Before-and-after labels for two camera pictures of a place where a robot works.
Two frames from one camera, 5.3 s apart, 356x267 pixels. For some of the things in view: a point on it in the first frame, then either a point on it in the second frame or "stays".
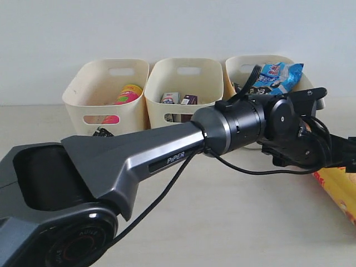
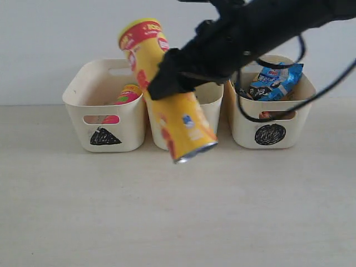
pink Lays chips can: (128, 93) stays
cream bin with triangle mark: (108, 93) stays
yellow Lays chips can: (342, 186) → (185, 123)
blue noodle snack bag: (280, 77) stays
